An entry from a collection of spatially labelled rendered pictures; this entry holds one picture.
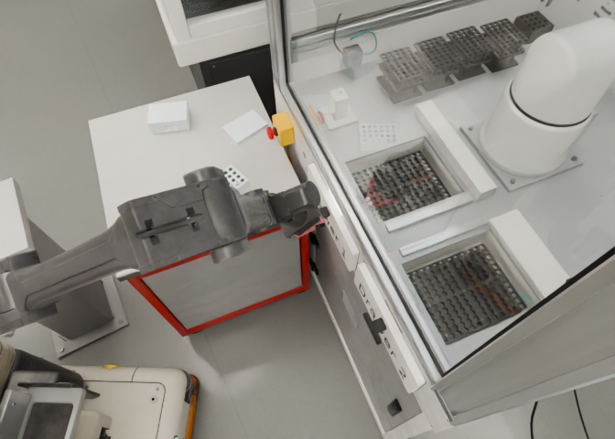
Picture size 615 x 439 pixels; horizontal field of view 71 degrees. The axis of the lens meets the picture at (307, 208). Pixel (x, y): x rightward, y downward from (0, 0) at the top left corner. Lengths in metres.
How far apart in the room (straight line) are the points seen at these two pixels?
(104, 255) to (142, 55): 2.67
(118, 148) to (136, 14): 2.05
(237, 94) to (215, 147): 0.25
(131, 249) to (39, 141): 2.41
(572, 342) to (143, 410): 1.42
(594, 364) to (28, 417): 0.86
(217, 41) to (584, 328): 1.44
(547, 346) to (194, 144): 1.21
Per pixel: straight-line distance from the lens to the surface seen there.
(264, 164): 1.39
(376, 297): 1.01
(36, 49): 3.50
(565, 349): 0.52
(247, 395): 1.90
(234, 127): 1.48
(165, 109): 1.55
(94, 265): 0.55
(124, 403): 1.72
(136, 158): 1.51
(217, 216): 0.49
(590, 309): 0.46
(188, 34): 1.62
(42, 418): 0.96
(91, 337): 2.13
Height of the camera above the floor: 1.87
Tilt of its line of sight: 59 degrees down
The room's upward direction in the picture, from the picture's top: 1 degrees counter-clockwise
